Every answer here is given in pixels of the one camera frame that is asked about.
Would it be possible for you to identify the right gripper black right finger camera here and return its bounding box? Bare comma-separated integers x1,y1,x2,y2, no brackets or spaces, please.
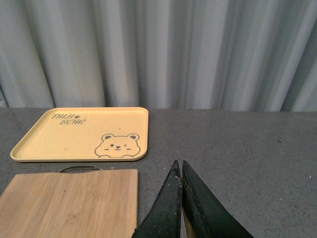
182,160,252,238

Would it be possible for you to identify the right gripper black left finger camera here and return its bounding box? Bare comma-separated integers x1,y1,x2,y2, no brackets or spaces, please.
132,160,183,238

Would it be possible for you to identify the wooden cutting board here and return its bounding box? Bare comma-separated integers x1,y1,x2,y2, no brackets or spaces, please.
0,169,138,238

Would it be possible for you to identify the yellow bear tray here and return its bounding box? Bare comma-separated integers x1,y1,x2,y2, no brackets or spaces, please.
10,107,149,162

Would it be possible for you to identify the grey pleated curtain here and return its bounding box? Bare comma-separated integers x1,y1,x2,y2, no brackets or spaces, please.
0,0,317,112

